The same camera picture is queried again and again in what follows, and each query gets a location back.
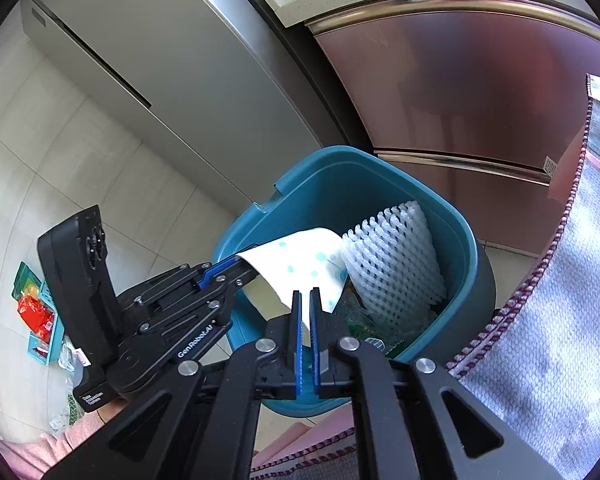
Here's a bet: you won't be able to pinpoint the mauve lower cabinets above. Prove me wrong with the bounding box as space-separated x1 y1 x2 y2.
305 0 600 256

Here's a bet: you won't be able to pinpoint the red snack packet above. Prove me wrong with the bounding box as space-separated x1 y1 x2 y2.
17 294 56 338

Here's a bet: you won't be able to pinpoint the green snack packet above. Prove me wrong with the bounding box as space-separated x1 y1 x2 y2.
12 261 46 301

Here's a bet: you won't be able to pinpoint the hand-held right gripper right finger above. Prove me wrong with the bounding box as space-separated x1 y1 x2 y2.
310 287 566 480

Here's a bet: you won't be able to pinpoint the white foam fruit net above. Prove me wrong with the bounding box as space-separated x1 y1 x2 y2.
341 200 448 328

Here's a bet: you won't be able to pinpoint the white dotted paper cup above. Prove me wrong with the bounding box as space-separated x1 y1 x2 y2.
236 228 351 348

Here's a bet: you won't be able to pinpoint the checked grey tablecloth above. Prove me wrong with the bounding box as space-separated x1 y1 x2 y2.
250 74 600 480

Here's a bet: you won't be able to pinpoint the person's left forearm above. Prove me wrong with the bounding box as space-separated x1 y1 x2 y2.
0 402 131 480

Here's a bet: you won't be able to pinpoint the teal trash bin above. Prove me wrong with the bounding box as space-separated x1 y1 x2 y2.
211 146 497 418

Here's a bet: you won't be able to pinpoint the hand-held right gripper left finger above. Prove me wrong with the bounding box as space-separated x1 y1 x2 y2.
42 290 303 480

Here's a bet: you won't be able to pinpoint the teal plastic tray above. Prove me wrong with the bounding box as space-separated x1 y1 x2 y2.
26 280 66 366

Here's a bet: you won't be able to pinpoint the green plastic wrapper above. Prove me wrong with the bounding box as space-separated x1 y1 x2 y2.
347 290 416 356

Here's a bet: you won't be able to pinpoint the clear plastic bag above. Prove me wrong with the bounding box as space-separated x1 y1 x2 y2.
55 340 88 376

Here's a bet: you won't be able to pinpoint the grey refrigerator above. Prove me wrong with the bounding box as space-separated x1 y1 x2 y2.
20 0 346 211

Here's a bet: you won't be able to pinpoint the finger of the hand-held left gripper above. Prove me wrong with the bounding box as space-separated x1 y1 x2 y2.
115 255 242 312
139 271 259 337

